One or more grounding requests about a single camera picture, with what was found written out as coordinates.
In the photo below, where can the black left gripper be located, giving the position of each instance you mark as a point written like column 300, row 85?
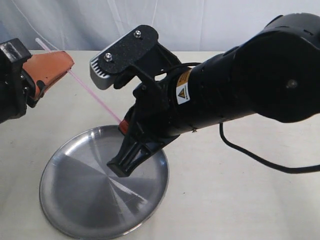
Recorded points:
column 44, row 69

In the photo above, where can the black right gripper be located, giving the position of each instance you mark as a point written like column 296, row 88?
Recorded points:
column 161, row 112

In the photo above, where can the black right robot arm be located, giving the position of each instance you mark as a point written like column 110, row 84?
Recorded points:
column 275, row 74

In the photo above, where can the round stainless steel plate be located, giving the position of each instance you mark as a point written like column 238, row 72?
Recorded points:
column 83, row 199

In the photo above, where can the white backdrop cloth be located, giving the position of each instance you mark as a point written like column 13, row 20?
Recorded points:
column 183, row 25

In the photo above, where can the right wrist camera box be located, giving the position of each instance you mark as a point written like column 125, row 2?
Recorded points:
column 138, row 53

